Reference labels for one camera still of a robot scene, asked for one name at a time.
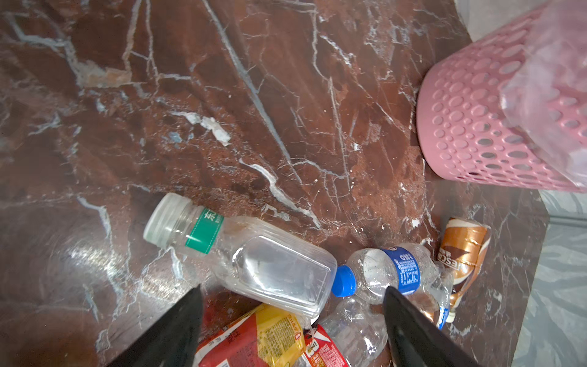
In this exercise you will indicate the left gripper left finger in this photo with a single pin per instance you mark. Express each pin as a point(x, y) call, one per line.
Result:
point(172, 340)

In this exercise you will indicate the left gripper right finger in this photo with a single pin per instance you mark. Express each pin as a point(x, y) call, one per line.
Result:
point(414, 340)

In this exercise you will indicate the clear bottle green label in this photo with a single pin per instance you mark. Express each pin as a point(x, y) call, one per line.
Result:
point(247, 255)

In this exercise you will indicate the pink perforated plastic bin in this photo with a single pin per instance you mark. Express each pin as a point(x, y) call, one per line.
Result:
point(464, 134)

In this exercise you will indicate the clear plastic bin liner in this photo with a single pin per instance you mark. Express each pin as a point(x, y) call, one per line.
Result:
point(546, 97)

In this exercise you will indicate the small water bottle blue label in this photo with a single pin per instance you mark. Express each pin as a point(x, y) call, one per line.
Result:
point(433, 301)

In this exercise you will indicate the clear bottle red label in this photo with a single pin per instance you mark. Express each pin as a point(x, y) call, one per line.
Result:
point(353, 335)

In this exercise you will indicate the clear bottle blue cap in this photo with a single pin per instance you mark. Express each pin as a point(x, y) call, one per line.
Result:
point(368, 273)

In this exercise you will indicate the yellow drink bottle red label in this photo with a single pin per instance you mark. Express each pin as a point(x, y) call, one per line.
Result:
point(265, 336)

